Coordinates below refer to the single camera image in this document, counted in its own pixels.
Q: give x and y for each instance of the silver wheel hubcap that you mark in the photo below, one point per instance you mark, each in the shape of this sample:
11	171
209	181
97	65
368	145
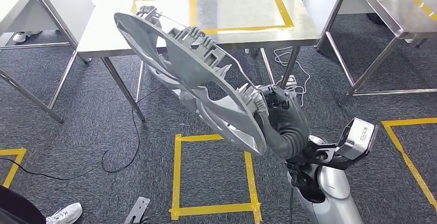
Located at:
191	62

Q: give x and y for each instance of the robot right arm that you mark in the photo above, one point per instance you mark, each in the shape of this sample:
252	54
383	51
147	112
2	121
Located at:
334	188

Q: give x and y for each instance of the white floor socket box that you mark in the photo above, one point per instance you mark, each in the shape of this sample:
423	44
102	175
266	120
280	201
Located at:
289	79

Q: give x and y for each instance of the white thread scrap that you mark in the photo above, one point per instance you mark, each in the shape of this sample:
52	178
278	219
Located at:
184	125

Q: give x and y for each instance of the person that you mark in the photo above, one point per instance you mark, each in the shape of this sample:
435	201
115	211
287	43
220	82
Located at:
20	208

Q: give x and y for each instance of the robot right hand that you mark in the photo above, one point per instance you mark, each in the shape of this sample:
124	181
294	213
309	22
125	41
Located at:
286	120

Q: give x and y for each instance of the person's foot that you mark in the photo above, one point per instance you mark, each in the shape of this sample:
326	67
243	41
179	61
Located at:
24	36

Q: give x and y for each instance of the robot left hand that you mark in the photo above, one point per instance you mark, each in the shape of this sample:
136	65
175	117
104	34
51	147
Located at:
143	221

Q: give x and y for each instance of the yellow floor tape square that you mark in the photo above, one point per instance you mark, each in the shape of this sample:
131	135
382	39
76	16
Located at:
406	157
175	174

